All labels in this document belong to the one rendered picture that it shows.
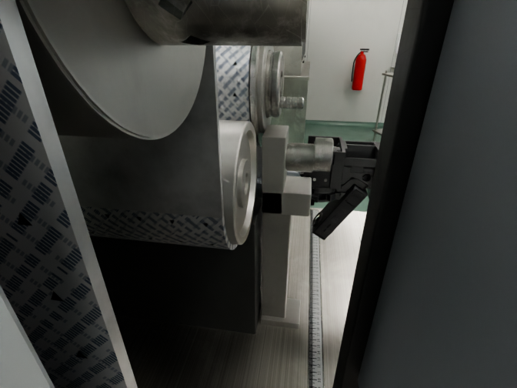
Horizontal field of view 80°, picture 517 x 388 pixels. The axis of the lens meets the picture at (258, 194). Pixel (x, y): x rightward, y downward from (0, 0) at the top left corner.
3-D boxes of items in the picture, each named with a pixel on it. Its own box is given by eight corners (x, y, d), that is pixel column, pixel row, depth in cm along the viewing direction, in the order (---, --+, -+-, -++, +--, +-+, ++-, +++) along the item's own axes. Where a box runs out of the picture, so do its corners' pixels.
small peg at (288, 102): (304, 99, 37) (302, 111, 37) (281, 98, 37) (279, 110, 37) (304, 95, 36) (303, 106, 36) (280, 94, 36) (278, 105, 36)
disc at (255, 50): (255, 165, 34) (254, 11, 27) (251, 165, 34) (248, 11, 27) (271, 128, 47) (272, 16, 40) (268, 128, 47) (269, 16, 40)
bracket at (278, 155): (301, 330, 47) (321, 138, 33) (260, 324, 48) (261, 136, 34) (302, 305, 52) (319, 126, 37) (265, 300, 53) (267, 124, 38)
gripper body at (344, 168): (304, 134, 49) (382, 138, 48) (300, 182, 53) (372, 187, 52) (302, 151, 43) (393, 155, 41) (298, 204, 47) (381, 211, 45)
